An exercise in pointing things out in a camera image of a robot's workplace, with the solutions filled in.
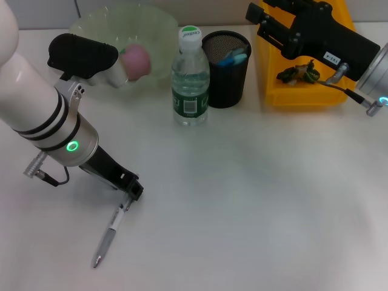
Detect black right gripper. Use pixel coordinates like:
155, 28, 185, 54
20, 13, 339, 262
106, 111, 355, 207
245, 0, 382, 82

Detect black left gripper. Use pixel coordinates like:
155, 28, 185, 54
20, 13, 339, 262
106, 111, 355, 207
78, 144, 145, 202

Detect silver white ballpoint pen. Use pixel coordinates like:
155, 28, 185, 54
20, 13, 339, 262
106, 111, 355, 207
92, 193, 133, 268

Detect green plastic wrapper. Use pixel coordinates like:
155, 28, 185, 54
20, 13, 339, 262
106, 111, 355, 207
275, 59, 321, 85

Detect blue scissors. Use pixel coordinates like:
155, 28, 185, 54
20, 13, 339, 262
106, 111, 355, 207
215, 52, 247, 67

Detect clear green-label water bottle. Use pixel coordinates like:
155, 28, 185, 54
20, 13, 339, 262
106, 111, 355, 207
170, 24, 210, 127

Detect pink peach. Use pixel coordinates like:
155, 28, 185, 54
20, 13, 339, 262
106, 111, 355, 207
120, 44, 152, 81

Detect black mesh pen holder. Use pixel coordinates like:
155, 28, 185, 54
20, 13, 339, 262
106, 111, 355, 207
200, 30, 252, 109

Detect pale green fruit plate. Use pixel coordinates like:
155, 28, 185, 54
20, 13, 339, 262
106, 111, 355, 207
68, 2, 180, 99

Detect yellow plastic bin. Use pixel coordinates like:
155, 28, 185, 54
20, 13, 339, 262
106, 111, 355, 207
254, 0, 358, 107

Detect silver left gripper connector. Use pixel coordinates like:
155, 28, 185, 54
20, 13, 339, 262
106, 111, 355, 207
23, 151, 49, 178

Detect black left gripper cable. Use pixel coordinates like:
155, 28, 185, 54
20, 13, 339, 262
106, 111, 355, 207
36, 166, 70, 187

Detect grey right gripper cable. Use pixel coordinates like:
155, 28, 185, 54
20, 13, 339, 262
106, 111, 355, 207
318, 62, 388, 118

